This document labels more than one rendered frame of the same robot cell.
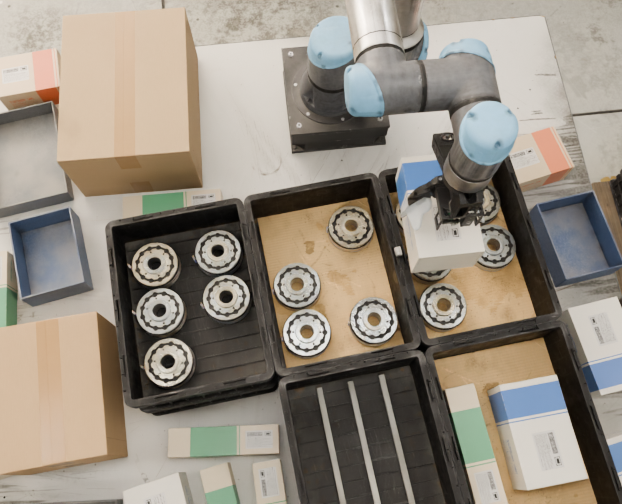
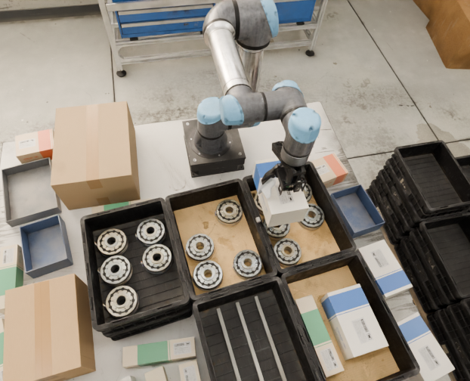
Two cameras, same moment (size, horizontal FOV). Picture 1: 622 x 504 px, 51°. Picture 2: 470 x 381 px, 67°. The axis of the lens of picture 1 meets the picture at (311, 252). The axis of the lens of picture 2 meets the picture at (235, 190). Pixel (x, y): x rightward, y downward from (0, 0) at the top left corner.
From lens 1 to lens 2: 18 cm
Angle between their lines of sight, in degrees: 13
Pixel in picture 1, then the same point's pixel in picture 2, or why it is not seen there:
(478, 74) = (295, 96)
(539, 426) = (354, 316)
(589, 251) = (363, 218)
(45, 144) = (44, 182)
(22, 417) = (23, 347)
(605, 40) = (350, 122)
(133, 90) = (97, 144)
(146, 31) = (104, 113)
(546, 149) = (332, 164)
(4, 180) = (18, 204)
